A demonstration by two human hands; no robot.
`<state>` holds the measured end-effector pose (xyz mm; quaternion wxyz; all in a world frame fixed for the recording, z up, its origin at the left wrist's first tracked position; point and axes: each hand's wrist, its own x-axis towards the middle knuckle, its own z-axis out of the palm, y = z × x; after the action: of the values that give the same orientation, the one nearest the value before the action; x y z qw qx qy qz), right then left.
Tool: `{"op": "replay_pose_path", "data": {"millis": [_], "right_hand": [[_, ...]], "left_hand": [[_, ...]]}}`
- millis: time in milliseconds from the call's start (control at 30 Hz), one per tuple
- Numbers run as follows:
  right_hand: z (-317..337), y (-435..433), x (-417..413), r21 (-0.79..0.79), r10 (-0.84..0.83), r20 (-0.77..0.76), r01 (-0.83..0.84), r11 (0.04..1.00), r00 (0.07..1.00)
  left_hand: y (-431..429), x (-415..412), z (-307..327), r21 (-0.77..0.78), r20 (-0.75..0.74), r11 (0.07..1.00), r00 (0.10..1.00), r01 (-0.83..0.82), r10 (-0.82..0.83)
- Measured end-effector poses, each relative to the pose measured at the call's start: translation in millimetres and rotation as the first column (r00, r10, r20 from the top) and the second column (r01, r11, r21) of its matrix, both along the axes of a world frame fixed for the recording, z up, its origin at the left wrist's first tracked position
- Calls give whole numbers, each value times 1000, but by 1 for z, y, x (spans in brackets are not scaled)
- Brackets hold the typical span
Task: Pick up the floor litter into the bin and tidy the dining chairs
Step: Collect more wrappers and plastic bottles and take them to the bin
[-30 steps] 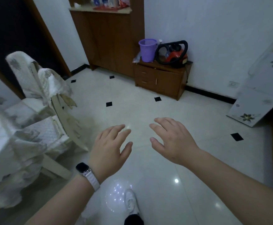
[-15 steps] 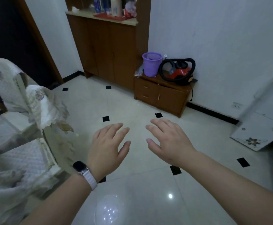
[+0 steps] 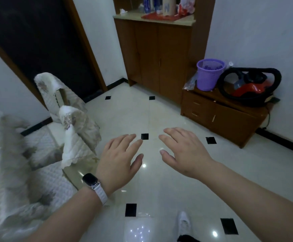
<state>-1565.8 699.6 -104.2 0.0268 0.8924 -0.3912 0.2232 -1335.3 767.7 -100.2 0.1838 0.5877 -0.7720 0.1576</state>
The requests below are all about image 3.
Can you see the person's right hand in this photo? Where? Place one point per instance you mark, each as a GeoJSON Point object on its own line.
{"type": "Point", "coordinates": [189, 156]}

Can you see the person's left hand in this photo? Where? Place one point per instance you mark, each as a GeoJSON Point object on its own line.
{"type": "Point", "coordinates": [116, 168]}

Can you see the cream quilted cover chair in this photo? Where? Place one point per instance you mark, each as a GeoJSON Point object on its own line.
{"type": "Point", "coordinates": [73, 146]}
{"type": "Point", "coordinates": [48, 85]}

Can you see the person's right forearm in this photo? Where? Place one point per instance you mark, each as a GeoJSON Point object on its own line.
{"type": "Point", "coordinates": [257, 204]}

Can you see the person's left forearm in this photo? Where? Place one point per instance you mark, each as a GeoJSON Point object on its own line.
{"type": "Point", "coordinates": [70, 219]}

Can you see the smartwatch with white band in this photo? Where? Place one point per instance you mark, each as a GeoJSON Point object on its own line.
{"type": "Point", "coordinates": [99, 190]}

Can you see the low brown drawer cabinet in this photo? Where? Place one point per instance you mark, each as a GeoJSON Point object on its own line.
{"type": "Point", "coordinates": [224, 120]}

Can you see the white right sneaker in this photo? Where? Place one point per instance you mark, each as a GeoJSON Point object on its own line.
{"type": "Point", "coordinates": [184, 223]}

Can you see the clear plastic bag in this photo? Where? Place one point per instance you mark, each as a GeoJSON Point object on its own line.
{"type": "Point", "coordinates": [191, 84]}

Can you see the purple plastic basket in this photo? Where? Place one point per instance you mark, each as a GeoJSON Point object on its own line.
{"type": "Point", "coordinates": [208, 78]}

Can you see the black trousers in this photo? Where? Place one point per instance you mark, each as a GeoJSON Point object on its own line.
{"type": "Point", "coordinates": [186, 239]}

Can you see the black baseboard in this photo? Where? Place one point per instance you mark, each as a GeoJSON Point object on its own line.
{"type": "Point", "coordinates": [116, 83]}

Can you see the red black vacuum cleaner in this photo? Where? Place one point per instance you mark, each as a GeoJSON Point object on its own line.
{"type": "Point", "coordinates": [252, 90]}

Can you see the tall brown wooden cabinet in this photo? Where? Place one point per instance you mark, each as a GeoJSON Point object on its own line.
{"type": "Point", "coordinates": [161, 55]}

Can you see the red white plastic bag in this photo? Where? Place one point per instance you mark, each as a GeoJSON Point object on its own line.
{"type": "Point", "coordinates": [186, 6]}

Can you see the beige cylinder container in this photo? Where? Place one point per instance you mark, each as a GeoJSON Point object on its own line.
{"type": "Point", "coordinates": [169, 7]}

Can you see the blue plastic package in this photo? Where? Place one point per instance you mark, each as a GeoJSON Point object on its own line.
{"type": "Point", "coordinates": [147, 5]}

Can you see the white crumpled tissue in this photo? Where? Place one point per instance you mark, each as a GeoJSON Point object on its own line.
{"type": "Point", "coordinates": [123, 12]}

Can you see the brown wooden door frame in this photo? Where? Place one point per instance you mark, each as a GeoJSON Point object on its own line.
{"type": "Point", "coordinates": [84, 42]}

